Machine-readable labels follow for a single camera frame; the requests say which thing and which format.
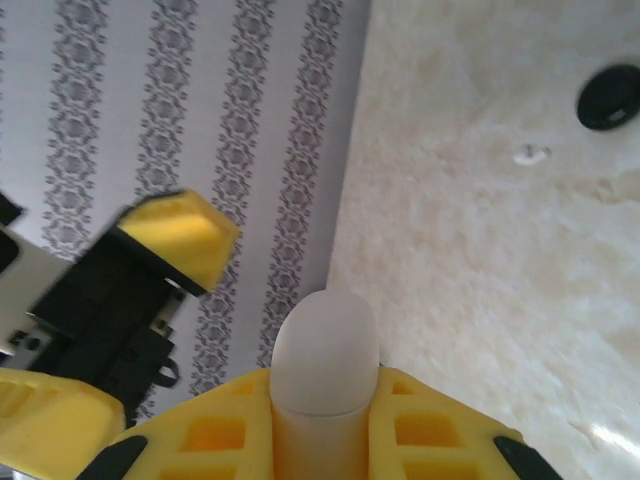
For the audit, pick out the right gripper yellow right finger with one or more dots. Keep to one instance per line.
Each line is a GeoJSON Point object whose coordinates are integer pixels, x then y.
{"type": "Point", "coordinates": [385, 450]}

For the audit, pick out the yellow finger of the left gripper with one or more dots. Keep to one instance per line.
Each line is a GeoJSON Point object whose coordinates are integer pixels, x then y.
{"type": "Point", "coordinates": [50, 420]}
{"type": "Point", "coordinates": [185, 235]}

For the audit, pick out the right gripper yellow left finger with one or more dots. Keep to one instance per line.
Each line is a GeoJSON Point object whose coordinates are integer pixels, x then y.
{"type": "Point", "coordinates": [165, 435]}

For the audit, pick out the white earbud charging case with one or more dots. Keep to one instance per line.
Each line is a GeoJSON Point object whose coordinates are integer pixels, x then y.
{"type": "Point", "coordinates": [325, 350]}

